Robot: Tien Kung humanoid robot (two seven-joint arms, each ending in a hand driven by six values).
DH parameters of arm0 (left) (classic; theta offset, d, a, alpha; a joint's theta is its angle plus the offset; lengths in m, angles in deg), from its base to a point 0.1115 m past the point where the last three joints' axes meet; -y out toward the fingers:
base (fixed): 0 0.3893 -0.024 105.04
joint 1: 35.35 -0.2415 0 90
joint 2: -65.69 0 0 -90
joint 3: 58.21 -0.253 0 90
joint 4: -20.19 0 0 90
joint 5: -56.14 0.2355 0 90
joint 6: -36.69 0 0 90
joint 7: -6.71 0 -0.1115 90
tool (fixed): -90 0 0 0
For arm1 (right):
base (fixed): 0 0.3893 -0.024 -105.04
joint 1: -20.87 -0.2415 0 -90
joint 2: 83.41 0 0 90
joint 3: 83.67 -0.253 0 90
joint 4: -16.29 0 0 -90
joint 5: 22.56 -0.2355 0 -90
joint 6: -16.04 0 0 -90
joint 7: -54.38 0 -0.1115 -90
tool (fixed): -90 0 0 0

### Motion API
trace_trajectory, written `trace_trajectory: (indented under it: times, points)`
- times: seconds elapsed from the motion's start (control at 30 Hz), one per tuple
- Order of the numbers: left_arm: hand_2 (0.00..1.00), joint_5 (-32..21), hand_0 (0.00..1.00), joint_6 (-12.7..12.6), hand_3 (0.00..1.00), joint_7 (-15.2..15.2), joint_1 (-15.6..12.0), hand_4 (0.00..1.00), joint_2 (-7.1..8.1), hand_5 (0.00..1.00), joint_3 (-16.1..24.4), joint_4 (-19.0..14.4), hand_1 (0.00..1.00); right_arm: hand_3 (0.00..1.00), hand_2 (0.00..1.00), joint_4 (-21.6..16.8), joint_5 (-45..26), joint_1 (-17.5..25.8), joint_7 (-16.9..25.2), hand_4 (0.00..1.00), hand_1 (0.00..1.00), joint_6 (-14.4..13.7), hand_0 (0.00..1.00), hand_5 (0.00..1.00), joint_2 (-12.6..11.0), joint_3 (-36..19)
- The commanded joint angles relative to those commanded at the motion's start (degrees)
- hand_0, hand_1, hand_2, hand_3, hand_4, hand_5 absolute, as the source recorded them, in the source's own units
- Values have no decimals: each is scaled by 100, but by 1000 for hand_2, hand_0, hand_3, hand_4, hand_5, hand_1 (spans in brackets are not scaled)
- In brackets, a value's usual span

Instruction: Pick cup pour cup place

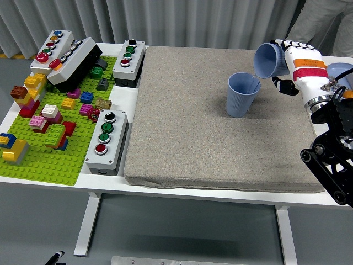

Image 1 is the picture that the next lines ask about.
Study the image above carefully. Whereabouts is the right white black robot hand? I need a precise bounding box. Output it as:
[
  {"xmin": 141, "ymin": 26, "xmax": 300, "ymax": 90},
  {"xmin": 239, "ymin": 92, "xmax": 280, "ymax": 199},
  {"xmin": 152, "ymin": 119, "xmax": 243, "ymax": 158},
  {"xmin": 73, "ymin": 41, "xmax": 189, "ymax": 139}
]
[{"xmin": 270, "ymin": 38, "xmax": 336, "ymax": 105}]

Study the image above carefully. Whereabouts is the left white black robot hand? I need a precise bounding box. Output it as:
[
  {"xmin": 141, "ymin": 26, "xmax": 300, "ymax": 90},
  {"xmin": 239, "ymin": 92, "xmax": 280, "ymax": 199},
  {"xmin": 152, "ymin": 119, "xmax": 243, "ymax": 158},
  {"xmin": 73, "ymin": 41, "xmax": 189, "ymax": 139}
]
[{"xmin": 45, "ymin": 250, "xmax": 65, "ymax": 265}]

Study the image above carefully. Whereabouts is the blue ribbed plastic cup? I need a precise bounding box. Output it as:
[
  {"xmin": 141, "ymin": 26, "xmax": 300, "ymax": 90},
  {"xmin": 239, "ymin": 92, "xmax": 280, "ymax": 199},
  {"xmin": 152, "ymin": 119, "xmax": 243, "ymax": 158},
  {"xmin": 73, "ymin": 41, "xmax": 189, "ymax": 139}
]
[
  {"xmin": 253, "ymin": 43, "xmax": 291, "ymax": 80},
  {"xmin": 226, "ymin": 72, "xmax": 261, "ymax": 119}
]

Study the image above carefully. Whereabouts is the blue plate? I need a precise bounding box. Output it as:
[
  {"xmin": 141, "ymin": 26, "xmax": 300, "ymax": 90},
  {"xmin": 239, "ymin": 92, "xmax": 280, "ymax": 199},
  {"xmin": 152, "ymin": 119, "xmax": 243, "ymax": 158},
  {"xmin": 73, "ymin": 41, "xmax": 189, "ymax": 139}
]
[{"xmin": 327, "ymin": 62, "xmax": 353, "ymax": 92}]

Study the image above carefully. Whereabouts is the white table leg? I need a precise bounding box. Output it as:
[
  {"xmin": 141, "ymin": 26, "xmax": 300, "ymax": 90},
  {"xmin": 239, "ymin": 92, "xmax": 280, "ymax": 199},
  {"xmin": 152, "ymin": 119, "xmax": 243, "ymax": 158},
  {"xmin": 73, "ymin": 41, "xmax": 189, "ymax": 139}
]
[
  {"xmin": 275, "ymin": 204, "xmax": 298, "ymax": 265},
  {"xmin": 73, "ymin": 192, "xmax": 102, "ymax": 257}
]

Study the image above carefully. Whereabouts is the person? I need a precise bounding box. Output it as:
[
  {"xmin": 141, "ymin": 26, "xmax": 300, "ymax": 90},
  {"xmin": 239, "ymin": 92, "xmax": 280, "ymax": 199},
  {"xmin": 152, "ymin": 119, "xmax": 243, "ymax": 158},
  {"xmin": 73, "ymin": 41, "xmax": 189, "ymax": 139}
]
[{"xmin": 286, "ymin": 0, "xmax": 353, "ymax": 58}]

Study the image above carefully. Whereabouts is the green lego baseplate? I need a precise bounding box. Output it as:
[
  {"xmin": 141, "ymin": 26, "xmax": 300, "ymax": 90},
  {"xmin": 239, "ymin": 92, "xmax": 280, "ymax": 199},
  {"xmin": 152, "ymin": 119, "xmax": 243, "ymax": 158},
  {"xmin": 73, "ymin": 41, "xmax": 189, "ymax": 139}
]
[{"xmin": 0, "ymin": 56, "xmax": 118, "ymax": 187}]

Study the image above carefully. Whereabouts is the large yellow lego brick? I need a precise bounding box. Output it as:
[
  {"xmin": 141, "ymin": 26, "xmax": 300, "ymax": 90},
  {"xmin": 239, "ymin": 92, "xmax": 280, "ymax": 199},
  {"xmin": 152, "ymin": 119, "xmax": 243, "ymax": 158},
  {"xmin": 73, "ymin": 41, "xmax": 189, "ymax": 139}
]
[{"xmin": 2, "ymin": 139, "xmax": 28, "ymax": 162}]

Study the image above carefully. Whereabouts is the grey-brown fabric mat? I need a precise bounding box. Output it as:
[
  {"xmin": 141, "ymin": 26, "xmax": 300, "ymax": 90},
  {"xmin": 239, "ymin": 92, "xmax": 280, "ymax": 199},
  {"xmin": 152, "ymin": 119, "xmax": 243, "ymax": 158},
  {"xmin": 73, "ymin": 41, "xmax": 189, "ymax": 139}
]
[{"xmin": 123, "ymin": 46, "xmax": 326, "ymax": 193}]

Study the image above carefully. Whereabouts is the green lego brick stack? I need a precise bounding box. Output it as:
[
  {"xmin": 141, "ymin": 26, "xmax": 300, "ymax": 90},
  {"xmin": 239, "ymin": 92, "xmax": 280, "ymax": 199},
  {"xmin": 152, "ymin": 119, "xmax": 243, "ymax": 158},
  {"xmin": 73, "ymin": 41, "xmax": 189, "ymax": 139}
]
[{"xmin": 45, "ymin": 124, "xmax": 66, "ymax": 147}]

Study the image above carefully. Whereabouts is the red lego brick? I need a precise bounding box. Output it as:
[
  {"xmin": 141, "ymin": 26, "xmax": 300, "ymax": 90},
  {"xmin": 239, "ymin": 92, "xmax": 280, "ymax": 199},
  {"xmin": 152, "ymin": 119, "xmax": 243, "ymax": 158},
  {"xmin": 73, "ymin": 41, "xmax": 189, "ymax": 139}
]
[
  {"xmin": 19, "ymin": 106, "xmax": 41, "ymax": 119},
  {"xmin": 62, "ymin": 121, "xmax": 77, "ymax": 136}
]

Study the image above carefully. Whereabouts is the light pink lego brick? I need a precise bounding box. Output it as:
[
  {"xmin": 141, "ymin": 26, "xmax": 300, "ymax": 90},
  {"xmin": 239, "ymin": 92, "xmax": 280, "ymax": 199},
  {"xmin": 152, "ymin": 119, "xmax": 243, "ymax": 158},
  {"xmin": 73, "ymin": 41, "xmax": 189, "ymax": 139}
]
[{"xmin": 29, "ymin": 115, "xmax": 47, "ymax": 130}]

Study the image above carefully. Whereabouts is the grey four-button control box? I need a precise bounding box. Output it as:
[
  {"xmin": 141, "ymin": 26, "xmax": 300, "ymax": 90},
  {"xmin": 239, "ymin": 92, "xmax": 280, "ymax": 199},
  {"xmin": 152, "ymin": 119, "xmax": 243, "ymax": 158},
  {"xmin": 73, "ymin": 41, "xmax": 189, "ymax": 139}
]
[
  {"xmin": 84, "ymin": 109, "xmax": 130, "ymax": 177},
  {"xmin": 112, "ymin": 39, "xmax": 146, "ymax": 89}
]

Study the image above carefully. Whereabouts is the white lego brick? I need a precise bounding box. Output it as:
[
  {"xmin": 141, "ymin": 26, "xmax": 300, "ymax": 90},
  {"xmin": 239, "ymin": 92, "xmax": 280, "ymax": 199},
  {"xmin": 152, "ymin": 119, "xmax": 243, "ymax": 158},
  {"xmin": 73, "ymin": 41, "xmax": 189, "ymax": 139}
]
[{"xmin": 41, "ymin": 104, "xmax": 60, "ymax": 116}]

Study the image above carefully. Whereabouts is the grey pleated curtain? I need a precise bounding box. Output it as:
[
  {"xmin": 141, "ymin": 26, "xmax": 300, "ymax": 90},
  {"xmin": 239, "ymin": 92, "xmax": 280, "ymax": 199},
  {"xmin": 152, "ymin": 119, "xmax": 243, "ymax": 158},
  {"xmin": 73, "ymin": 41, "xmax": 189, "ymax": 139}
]
[{"xmin": 0, "ymin": 0, "xmax": 307, "ymax": 56}]

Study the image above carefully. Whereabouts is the brown lego brick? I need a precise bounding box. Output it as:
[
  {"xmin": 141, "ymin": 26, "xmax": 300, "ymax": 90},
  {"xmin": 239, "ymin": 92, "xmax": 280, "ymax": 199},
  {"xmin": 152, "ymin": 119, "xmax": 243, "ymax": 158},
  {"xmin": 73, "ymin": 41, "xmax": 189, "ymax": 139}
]
[{"xmin": 10, "ymin": 86, "xmax": 28, "ymax": 99}]

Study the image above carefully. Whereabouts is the dark green lego brick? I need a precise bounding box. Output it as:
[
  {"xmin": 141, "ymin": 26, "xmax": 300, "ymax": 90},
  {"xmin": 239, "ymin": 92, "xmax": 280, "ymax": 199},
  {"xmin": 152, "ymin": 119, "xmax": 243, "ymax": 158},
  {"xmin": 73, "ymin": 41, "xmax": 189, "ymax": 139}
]
[{"xmin": 89, "ymin": 66, "xmax": 104, "ymax": 80}]

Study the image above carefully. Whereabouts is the tilted grey black button box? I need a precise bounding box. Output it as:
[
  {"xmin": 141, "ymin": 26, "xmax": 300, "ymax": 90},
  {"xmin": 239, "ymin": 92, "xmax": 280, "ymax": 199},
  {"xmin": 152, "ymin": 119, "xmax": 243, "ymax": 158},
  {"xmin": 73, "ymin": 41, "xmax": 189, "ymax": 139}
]
[{"xmin": 46, "ymin": 37, "xmax": 103, "ymax": 93}]

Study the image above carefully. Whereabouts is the grey five-button control box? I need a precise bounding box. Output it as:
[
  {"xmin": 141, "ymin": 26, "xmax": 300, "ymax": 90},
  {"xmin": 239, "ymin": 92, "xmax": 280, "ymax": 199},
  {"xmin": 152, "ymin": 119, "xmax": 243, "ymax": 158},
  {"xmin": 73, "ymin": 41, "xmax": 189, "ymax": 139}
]
[{"xmin": 29, "ymin": 29, "xmax": 75, "ymax": 76}]

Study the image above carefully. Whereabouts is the brass valve red handle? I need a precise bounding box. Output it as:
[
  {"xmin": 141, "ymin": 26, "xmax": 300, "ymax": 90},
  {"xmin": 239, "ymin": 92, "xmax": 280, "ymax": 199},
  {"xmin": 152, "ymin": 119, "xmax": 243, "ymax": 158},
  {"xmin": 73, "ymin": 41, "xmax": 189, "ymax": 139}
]
[{"xmin": 88, "ymin": 97, "xmax": 113, "ymax": 123}]

